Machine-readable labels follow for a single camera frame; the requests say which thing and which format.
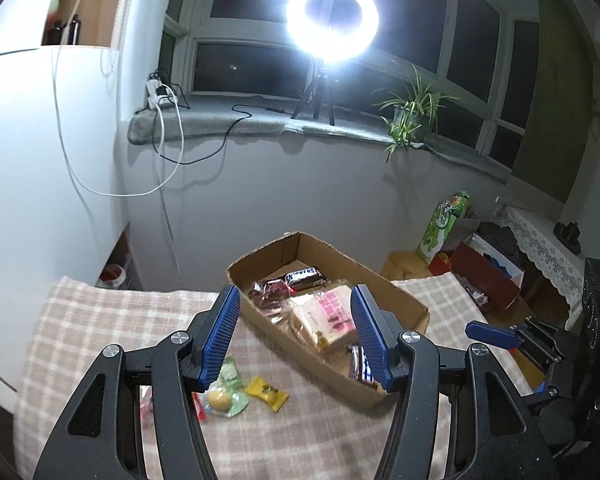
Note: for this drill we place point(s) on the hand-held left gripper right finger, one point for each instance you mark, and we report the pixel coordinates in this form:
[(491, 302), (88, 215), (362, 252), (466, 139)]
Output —
[(372, 340)]

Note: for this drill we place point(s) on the dark figurine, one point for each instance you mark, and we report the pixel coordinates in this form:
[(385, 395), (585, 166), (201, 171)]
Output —
[(567, 235)]

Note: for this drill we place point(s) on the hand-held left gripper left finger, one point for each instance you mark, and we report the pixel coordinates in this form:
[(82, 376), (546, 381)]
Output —
[(220, 340)]

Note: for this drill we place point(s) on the bagged sliced bread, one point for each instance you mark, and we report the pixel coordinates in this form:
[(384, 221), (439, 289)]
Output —
[(320, 320)]

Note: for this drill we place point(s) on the dark brown chocolate bar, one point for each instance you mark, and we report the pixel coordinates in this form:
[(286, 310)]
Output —
[(305, 278)]

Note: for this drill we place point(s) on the green carton box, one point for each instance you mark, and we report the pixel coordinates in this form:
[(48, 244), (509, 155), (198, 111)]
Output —
[(430, 240)]

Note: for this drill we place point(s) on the blue white striped packet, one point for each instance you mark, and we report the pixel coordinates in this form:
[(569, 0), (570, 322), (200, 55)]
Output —
[(357, 365)]

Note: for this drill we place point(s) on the yellow candy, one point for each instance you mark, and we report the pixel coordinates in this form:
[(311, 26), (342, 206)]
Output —
[(267, 392)]

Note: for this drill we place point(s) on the potted spider plant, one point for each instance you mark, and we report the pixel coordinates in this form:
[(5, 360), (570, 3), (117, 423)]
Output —
[(405, 120)]

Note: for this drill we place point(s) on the white cabinet with wooden shelf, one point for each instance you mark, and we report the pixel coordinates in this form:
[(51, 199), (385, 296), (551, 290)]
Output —
[(30, 185)]

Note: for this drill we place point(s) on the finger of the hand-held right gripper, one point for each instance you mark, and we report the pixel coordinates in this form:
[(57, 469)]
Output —
[(490, 332), (549, 391)]

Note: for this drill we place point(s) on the checked beige tablecloth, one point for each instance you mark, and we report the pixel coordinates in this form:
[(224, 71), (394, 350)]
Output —
[(105, 310)]

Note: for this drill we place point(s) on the small red packet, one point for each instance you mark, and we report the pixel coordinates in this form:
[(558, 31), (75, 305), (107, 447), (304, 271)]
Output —
[(199, 410)]

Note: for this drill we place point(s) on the white lace cloth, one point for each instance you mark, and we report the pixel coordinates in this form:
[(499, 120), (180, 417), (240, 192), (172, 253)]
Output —
[(540, 245)]

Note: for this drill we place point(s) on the black bag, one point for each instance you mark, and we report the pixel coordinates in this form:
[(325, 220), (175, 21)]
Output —
[(495, 240)]

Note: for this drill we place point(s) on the dark bottle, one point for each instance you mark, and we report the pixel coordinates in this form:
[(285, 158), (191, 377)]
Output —
[(74, 27)]

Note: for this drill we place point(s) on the white power strip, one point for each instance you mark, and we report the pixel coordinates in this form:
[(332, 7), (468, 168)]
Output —
[(157, 92)]

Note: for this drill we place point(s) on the pink packet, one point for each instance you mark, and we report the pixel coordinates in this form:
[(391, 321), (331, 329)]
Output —
[(146, 405)]

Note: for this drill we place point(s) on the white framed window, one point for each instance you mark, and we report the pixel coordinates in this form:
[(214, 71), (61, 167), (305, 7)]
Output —
[(195, 25)]

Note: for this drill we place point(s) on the clear green snack packet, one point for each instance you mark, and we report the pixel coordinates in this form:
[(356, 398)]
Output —
[(230, 380)]

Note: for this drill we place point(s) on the black tripod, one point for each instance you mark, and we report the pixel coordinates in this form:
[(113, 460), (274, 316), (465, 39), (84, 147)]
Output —
[(325, 100)]

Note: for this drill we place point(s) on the dark red snack packet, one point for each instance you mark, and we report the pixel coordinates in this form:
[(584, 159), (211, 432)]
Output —
[(270, 297)]

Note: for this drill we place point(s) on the red cardboard box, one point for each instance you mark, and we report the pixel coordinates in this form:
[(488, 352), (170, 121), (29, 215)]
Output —
[(480, 275)]

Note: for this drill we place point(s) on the clear jar red contents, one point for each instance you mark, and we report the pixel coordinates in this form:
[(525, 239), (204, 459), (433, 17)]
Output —
[(112, 275)]

